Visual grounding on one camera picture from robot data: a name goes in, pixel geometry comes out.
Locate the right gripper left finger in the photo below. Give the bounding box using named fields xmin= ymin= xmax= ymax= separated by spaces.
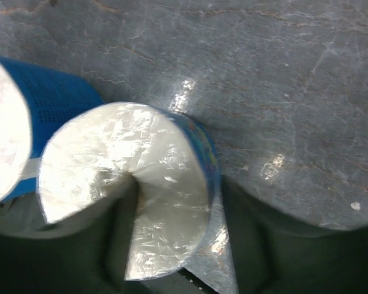
xmin=0 ymin=177 xmax=139 ymax=293

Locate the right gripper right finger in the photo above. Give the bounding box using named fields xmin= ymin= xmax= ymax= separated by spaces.
xmin=223 ymin=180 xmax=368 ymax=293

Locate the blue roll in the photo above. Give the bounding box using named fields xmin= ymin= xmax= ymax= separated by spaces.
xmin=37 ymin=102 xmax=220 ymax=281
xmin=0 ymin=56 xmax=103 ymax=202

